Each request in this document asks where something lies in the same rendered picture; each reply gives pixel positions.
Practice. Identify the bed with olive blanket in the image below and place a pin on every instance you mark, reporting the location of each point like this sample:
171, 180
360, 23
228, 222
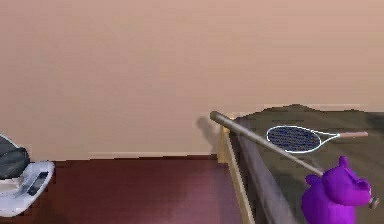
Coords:
333, 166

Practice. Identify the white desk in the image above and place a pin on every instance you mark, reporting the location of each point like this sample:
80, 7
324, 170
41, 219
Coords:
20, 190

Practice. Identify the dark grey bag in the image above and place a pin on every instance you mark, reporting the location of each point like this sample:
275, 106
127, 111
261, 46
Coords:
11, 160

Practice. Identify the white tennis racket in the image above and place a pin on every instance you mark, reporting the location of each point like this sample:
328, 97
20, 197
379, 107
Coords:
293, 139

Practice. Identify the black phone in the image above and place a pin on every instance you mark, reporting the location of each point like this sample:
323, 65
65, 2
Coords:
37, 183

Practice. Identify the purple teddy bear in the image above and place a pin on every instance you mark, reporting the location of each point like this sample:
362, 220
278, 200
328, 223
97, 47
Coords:
333, 196

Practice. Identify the grey baseball bat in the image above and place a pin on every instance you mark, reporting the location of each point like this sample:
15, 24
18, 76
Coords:
253, 137

